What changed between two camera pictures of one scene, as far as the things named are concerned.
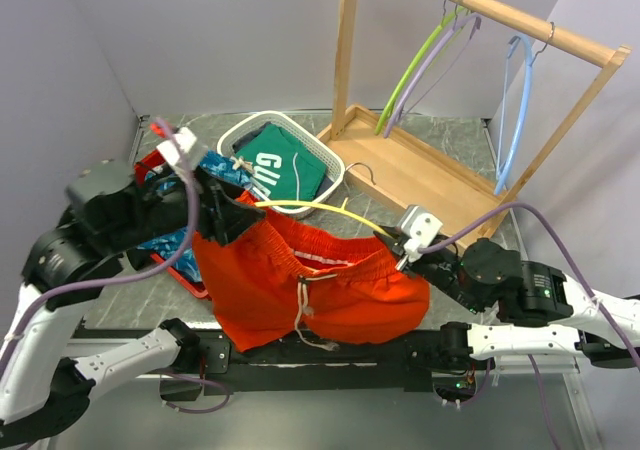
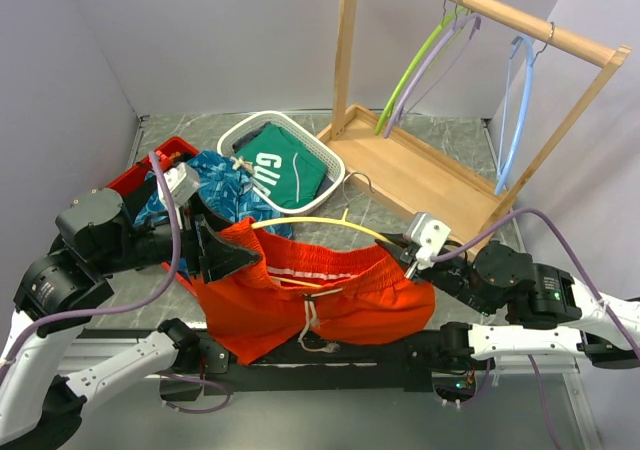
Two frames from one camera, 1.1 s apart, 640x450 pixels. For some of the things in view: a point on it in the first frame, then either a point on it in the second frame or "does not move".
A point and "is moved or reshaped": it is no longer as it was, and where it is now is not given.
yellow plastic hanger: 342,208 -> 323,219
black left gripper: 231,215 -> 206,247
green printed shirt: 284,170 does not move
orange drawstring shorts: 277,275 is moved or reshaped
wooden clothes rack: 388,157 does not move
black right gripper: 394,242 does not move
